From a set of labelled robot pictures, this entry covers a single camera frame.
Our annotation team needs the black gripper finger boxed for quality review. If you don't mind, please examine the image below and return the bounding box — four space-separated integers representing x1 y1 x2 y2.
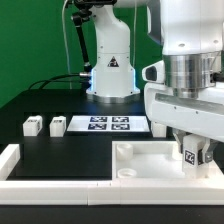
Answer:
173 129 186 153
198 139 218 164

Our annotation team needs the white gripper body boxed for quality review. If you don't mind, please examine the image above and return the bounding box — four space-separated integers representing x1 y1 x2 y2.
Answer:
142 61 224 142

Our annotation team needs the white square table top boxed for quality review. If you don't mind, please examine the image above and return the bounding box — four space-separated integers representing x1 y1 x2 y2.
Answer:
112 141 224 189

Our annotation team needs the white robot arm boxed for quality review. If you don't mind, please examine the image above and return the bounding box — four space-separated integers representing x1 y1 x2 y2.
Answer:
87 0 224 166

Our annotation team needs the white U-shaped obstacle fence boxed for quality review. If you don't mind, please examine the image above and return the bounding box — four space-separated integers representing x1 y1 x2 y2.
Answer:
0 144 224 205

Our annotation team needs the white AprilTag base plate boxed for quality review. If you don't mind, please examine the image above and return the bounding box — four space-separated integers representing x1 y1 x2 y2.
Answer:
67 116 149 132

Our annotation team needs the black cable bundle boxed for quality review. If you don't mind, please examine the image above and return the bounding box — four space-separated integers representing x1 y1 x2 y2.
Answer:
27 73 91 91

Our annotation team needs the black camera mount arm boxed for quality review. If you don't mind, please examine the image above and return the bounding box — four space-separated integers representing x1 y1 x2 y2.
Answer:
71 0 117 72

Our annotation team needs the white hanging cable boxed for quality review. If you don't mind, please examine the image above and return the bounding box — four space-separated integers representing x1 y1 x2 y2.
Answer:
61 0 74 90

